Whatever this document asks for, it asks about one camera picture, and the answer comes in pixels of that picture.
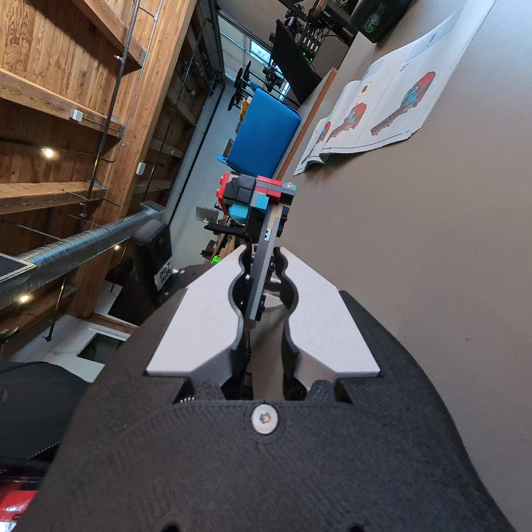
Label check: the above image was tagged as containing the black panel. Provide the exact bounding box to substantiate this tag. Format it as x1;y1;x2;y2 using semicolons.
270;19;323;106

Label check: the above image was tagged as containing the grey desk wooden edge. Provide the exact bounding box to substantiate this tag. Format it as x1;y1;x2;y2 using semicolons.
274;66;338;180

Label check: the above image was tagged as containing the red printed garment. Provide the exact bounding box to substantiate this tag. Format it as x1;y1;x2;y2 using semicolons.
0;478;39;525

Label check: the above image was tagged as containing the black equipment cart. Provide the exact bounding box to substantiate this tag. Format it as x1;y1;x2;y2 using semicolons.
287;0;362;47

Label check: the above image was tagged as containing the blue fabric box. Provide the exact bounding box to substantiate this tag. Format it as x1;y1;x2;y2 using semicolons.
216;87;302;179

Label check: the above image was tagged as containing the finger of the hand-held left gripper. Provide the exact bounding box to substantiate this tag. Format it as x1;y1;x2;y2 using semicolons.
249;291;288;400

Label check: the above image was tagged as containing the ceiling vent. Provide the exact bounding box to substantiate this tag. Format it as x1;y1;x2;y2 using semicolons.
0;254;37;284

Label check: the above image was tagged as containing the instruction booklet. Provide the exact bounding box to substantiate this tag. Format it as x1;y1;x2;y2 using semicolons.
293;0;497;177

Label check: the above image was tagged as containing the silver air duct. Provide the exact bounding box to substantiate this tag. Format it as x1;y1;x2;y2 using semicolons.
0;203;161;309

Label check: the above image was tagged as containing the long black toy brick assembly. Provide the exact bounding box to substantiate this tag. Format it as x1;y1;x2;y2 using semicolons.
230;176;298;324

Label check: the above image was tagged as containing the black office chair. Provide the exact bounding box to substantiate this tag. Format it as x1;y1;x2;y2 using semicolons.
203;221;250;258

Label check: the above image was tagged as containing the black cabled device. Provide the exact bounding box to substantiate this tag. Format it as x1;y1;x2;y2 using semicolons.
351;0;413;44

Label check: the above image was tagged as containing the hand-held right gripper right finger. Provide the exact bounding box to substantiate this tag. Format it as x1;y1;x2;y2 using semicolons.
274;246;381;395

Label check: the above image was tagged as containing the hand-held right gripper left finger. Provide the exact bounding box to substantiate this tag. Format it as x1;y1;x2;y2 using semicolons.
145;243;252;397

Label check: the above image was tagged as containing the person's black jacket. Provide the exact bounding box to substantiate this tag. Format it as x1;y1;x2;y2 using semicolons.
0;362;91;464

